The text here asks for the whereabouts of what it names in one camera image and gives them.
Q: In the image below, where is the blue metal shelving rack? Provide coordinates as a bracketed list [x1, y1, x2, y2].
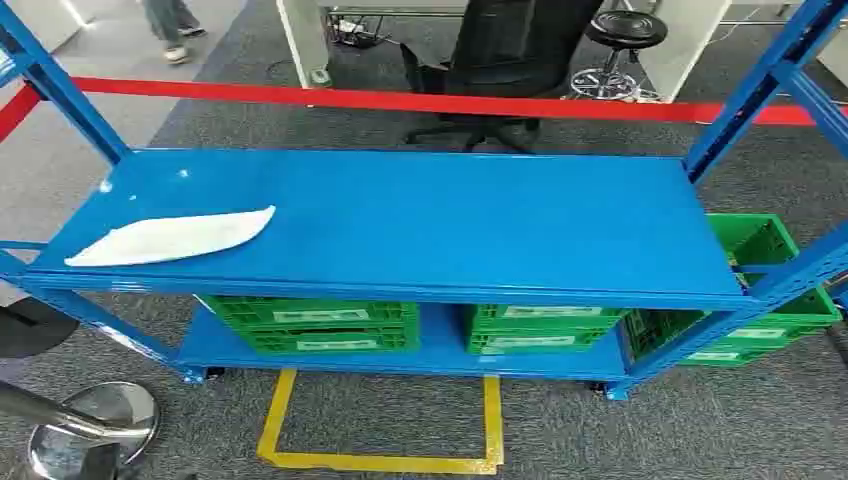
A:
[0, 0, 848, 403]

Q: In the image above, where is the green folding plastic crate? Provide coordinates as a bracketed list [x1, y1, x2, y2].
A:
[465, 329, 614, 357]
[235, 325, 421, 356]
[625, 334, 803, 369]
[465, 304, 631, 333]
[198, 296, 420, 331]

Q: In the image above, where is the red barrier belt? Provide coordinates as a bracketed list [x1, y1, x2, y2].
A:
[0, 76, 848, 144]

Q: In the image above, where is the black office chair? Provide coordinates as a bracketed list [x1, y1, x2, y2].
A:
[399, 0, 605, 155]

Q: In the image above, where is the white desk leg panel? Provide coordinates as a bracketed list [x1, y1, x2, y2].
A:
[275, 0, 333, 89]

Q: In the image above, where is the white plastic parcel bag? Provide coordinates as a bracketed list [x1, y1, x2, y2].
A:
[64, 205, 277, 268]

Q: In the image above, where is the black round stool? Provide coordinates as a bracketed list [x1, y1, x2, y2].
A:
[564, 9, 669, 103]

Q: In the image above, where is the open green plastic crate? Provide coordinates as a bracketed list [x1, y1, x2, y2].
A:
[622, 213, 844, 352]

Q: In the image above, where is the person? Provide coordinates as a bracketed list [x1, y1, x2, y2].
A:
[140, 0, 208, 66]

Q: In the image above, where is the black round disc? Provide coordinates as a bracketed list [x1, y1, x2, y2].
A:
[0, 296, 81, 360]

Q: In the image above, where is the white cabinet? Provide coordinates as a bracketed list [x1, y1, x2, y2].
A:
[0, 0, 89, 54]

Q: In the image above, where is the cable bundle under desk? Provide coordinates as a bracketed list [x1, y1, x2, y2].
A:
[327, 9, 389, 49]

